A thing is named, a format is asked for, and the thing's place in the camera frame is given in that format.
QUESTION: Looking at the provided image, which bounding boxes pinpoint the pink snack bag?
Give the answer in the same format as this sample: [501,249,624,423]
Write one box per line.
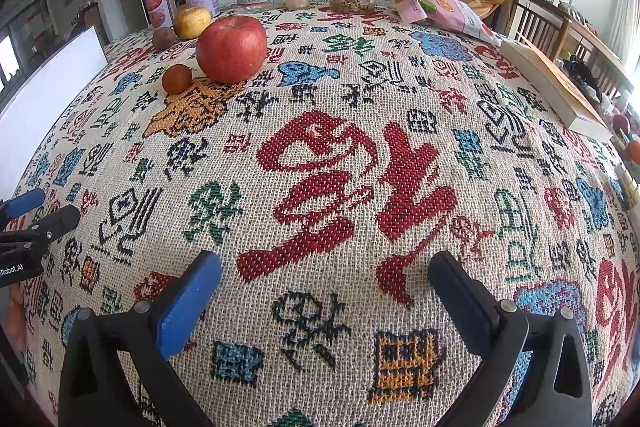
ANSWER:
[382,0,502,47]

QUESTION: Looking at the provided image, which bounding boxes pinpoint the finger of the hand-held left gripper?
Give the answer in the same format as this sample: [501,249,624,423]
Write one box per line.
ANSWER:
[22,204,82,246]
[0,187,47,226]

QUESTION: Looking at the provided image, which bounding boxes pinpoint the white curtain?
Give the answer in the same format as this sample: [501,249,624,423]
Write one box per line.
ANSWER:
[607,0,640,73]

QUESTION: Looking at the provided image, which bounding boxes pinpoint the pile of walnuts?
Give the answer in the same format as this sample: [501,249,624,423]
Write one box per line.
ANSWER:
[327,0,376,14]

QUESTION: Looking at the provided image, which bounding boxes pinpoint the dark orange tangerine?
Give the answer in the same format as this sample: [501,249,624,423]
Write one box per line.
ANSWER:
[161,64,193,95]

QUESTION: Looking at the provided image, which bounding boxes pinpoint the yellow apple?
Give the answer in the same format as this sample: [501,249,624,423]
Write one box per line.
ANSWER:
[173,6,212,40]

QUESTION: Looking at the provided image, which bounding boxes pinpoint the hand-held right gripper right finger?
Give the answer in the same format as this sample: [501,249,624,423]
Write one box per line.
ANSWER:
[428,249,593,427]

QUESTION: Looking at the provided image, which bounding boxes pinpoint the black cloth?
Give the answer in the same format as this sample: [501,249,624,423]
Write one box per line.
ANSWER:
[560,57,603,100]

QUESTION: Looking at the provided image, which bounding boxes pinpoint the wooden slatted bench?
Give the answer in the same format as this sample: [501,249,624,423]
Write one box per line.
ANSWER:
[510,0,633,103]

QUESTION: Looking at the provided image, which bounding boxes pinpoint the brown sweet potato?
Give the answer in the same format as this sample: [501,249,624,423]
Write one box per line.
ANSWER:
[152,27,178,51]

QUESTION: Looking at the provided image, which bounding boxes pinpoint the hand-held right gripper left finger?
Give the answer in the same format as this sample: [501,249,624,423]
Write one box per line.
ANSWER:
[57,249,223,427]

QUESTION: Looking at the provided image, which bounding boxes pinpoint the thick book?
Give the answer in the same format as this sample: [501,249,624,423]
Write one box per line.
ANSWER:
[499,38,613,143]

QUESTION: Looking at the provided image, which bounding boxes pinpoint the red apple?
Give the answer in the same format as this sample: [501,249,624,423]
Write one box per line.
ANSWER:
[195,14,268,84]

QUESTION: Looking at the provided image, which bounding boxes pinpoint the colourful printed woven tablecloth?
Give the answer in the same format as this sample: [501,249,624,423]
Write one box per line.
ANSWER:
[20,2,640,427]

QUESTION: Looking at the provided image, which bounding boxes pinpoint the white cardboard box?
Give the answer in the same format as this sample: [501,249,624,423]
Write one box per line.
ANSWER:
[0,24,108,128]

